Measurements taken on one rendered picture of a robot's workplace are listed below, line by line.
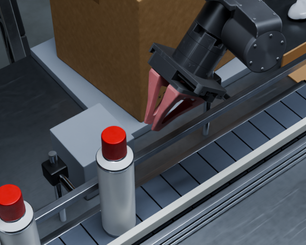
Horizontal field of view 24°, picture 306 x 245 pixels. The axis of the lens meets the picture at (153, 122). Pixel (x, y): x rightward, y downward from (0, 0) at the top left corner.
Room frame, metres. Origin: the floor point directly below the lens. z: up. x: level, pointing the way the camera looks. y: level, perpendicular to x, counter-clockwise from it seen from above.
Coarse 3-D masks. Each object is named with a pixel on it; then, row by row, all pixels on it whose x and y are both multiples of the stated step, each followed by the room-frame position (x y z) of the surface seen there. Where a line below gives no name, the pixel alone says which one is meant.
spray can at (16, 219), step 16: (0, 192) 0.51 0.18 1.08; (16, 192) 0.51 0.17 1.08; (0, 208) 0.50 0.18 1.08; (16, 208) 0.50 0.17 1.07; (32, 208) 0.52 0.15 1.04; (0, 224) 0.49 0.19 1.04; (16, 224) 0.49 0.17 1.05; (32, 224) 0.50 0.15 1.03; (0, 240) 0.49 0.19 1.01; (16, 240) 0.48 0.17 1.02; (32, 240) 0.50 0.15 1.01
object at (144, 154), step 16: (288, 64) 0.87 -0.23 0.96; (304, 64) 0.88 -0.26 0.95; (272, 80) 0.83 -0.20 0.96; (240, 96) 0.79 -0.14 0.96; (208, 112) 0.76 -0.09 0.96; (224, 112) 0.77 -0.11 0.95; (192, 128) 0.73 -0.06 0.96; (160, 144) 0.69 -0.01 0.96; (144, 160) 0.67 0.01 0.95; (96, 176) 0.63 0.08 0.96; (80, 192) 0.60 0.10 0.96; (48, 208) 0.58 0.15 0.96; (64, 208) 0.58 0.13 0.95
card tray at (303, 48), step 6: (294, 48) 1.01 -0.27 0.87; (300, 48) 1.02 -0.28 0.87; (288, 54) 1.00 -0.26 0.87; (294, 54) 1.01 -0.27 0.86; (300, 54) 1.02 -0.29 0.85; (282, 60) 0.99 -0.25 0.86; (288, 60) 1.00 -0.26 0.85; (282, 66) 0.99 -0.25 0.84; (294, 72) 0.98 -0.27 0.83; (300, 72) 0.98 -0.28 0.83; (294, 78) 0.97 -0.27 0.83; (300, 78) 0.97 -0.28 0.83
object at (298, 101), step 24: (288, 96) 0.87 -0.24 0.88; (264, 120) 0.82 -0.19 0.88; (288, 120) 0.82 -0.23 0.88; (216, 144) 0.76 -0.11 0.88; (240, 144) 0.76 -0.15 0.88; (288, 144) 0.76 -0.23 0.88; (192, 168) 0.71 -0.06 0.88; (216, 168) 0.71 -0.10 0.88; (144, 192) 0.66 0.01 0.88; (168, 192) 0.66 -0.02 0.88; (216, 192) 0.66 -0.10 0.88; (96, 216) 0.62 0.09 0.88; (144, 216) 0.62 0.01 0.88; (72, 240) 0.58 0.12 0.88; (96, 240) 0.58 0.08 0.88; (144, 240) 0.58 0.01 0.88
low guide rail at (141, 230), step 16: (288, 128) 0.77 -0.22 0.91; (304, 128) 0.78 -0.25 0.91; (272, 144) 0.73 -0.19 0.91; (240, 160) 0.70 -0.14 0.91; (256, 160) 0.71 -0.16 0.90; (224, 176) 0.67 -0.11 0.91; (192, 192) 0.64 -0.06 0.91; (208, 192) 0.65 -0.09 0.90; (176, 208) 0.61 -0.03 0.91; (144, 224) 0.58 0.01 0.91; (160, 224) 0.59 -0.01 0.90; (128, 240) 0.56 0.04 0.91
